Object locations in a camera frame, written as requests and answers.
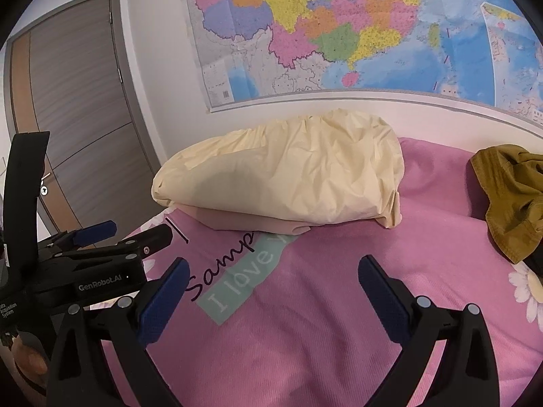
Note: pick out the black garment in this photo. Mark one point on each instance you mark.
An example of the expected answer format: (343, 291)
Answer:
(535, 269)

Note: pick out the olive green garment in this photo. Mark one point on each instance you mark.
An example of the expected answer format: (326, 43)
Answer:
(509, 195)

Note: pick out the grey brown wooden door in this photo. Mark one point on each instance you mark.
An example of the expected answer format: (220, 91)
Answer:
(85, 93)

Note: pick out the cream jacket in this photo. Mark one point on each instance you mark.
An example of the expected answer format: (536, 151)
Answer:
(275, 169)

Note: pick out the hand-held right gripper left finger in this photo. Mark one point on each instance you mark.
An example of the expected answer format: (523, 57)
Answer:
(163, 305)

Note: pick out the pink floral bed sheet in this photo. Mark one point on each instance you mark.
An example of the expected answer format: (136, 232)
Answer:
(318, 305)

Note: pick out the colourful wall map poster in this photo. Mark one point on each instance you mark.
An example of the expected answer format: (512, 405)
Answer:
(339, 21)

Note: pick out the folded peach garment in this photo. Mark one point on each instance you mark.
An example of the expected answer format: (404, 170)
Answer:
(237, 220)

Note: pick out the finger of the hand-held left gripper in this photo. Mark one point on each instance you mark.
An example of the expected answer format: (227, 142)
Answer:
(148, 241)
(95, 231)

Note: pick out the person's left hand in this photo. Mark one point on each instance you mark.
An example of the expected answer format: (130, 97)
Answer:
(29, 356)

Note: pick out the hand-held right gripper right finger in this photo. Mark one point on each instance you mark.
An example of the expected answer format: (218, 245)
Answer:
(382, 301)

